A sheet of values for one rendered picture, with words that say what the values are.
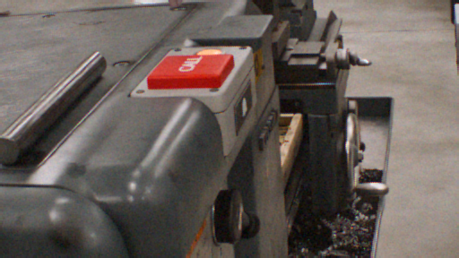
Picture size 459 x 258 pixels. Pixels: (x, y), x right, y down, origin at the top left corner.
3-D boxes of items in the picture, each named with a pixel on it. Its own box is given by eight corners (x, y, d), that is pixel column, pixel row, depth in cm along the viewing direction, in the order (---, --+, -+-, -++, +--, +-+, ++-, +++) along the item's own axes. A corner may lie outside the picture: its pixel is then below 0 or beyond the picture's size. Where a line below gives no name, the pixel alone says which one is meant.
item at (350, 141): (361, 221, 185) (359, 114, 177) (313, 221, 187) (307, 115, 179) (370, 169, 209) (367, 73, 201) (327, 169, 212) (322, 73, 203)
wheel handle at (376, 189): (388, 198, 183) (388, 185, 182) (350, 198, 185) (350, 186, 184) (389, 192, 186) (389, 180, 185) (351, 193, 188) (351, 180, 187)
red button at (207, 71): (220, 98, 72) (219, 73, 72) (147, 100, 74) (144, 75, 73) (236, 75, 78) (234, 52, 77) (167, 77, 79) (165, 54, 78)
